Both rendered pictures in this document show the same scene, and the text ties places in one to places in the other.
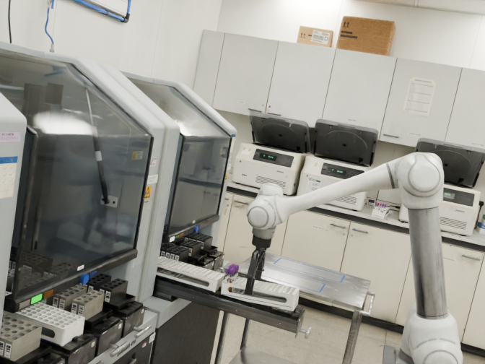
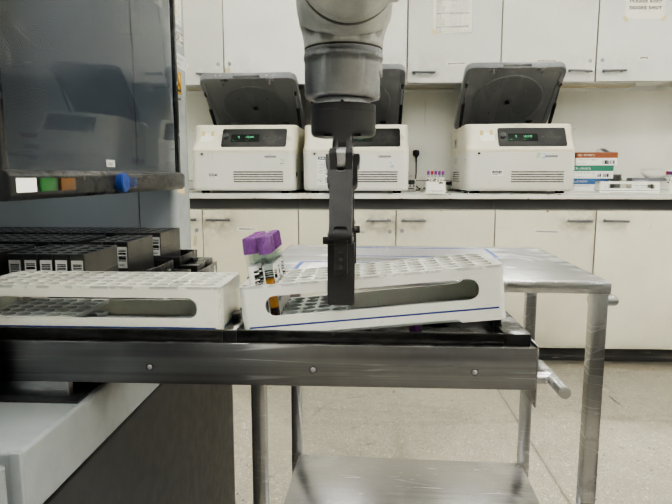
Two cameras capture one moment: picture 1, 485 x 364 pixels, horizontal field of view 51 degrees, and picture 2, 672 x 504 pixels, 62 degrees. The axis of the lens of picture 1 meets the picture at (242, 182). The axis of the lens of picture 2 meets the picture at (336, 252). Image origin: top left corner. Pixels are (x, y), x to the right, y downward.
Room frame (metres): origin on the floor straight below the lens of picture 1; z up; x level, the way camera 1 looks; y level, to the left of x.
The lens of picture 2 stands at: (1.32, 0.04, 0.99)
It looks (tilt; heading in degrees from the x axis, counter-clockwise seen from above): 8 degrees down; 347
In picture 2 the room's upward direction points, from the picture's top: straight up
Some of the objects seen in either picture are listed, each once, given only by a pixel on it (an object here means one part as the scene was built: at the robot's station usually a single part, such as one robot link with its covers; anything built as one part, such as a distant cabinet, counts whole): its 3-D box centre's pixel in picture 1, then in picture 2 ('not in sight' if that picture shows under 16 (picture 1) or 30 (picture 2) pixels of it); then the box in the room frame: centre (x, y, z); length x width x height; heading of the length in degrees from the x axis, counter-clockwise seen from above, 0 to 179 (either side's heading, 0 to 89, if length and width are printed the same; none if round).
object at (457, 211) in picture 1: (442, 183); (508, 130); (4.24, -1.63, 1.25); 0.62 x 0.56 x 0.69; 164
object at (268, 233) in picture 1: (263, 230); (343, 79); (1.97, -0.12, 1.10); 0.09 x 0.09 x 0.06
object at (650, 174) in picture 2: not in sight; (651, 180); (4.10, -2.48, 0.97); 0.24 x 0.12 x 0.13; 63
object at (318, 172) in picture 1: (340, 162); (356, 130); (4.48, -0.81, 1.24); 0.62 x 0.56 x 0.69; 165
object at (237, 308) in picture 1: (224, 299); (258, 347); (2.00, -0.02, 0.78); 0.73 x 0.14 x 0.09; 74
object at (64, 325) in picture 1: (31, 318); not in sight; (1.42, 0.53, 0.83); 0.30 x 0.10 x 0.06; 74
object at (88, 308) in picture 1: (91, 306); not in sight; (1.54, 0.40, 0.85); 0.12 x 0.02 x 0.06; 165
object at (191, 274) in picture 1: (186, 274); (113, 302); (2.04, 0.16, 0.83); 0.30 x 0.10 x 0.06; 74
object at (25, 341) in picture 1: (23, 343); not in sight; (1.24, 0.48, 0.85); 0.12 x 0.02 x 0.06; 165
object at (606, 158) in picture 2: not in sight; (593, 156); (4.24, -2.19, 1.10); 0.24 x 0.13 x 0.10; 73
